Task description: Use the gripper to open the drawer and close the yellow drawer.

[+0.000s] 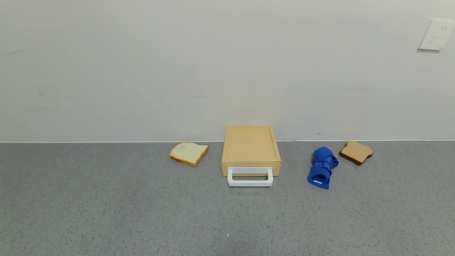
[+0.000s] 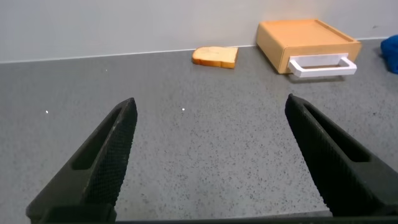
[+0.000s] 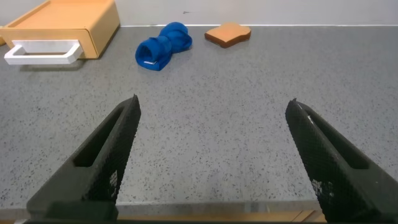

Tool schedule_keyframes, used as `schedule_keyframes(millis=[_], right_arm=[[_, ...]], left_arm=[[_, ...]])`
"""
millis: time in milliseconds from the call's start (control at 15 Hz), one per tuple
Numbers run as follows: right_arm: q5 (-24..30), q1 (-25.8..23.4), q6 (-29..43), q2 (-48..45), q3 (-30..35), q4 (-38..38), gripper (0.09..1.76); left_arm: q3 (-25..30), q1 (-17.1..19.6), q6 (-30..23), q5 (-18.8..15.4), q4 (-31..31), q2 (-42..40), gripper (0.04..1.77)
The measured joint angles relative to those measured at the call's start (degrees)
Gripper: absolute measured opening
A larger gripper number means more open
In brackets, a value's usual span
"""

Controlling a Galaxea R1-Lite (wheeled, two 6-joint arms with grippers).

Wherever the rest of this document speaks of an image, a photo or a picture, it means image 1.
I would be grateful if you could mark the yellow drawer housing box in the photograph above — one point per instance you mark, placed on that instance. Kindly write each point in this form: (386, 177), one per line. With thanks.
(250, 145)

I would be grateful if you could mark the white bread slice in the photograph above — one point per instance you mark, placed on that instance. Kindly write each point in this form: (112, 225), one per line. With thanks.
(188, 153)

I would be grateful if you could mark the blue rolled cloth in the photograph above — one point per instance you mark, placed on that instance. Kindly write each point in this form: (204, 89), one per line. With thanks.
(321, 170)

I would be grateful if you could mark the brown toast slice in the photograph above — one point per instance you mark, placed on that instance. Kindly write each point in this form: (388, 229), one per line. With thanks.
(356, 152)

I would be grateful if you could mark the white wall socket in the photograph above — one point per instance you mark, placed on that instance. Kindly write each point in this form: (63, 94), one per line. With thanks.
(437, 34)

